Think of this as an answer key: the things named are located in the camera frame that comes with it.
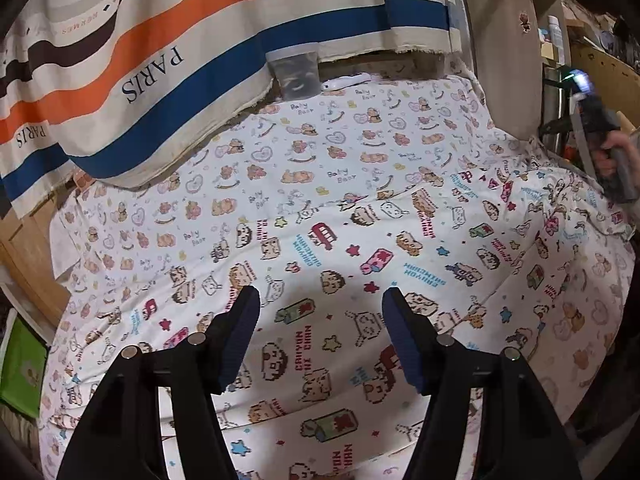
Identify striped Paris fabric curtain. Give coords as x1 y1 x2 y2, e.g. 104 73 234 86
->
1 0 461 216

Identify green storage box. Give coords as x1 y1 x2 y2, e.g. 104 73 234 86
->
1 316 47 419

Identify cardboard box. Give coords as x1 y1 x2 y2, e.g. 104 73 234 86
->
570 42 640 131

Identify person's right hand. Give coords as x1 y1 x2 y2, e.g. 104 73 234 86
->
591 130 640 186

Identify clear plastic cup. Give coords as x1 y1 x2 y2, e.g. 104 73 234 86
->
266 49 322 101

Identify white remote control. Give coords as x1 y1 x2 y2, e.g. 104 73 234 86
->
322 73 372 92

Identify white cartoon print pants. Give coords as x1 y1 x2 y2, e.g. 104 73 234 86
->
38 168 634 479

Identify baby bear print bedsheet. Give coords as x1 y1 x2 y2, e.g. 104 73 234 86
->
50 74 537 280

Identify beige padded headboard cushion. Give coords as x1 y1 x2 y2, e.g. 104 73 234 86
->
465 0 542 140

